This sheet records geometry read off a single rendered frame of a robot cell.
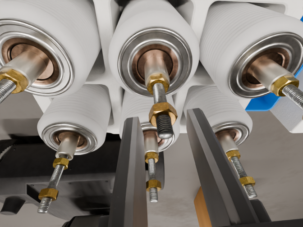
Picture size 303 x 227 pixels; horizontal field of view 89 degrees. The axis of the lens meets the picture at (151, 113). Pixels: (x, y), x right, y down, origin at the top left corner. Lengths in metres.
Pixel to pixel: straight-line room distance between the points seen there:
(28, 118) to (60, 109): 0.44
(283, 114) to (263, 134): 0.33
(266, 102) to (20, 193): 0.73
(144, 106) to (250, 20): 0.15
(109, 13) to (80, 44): 0.06
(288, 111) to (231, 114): 0.27
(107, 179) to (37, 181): 0.20
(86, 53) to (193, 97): 0.19
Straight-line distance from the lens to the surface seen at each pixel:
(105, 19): 0.23
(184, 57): 0.16
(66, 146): 0.24
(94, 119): 0.24
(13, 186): 0.64
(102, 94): 0.28
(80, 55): 0.18
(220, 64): 0.19
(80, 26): 0.20
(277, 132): 0.86
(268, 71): 0.19
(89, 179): 0.54
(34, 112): 0.65
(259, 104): 0.50
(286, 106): 0.51
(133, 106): 0.23
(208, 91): 0.28
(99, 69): 0.27
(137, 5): 0.20
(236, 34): 0.19
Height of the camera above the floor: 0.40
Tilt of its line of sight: 47 degrees down
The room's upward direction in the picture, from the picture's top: 175 degrees clockwise
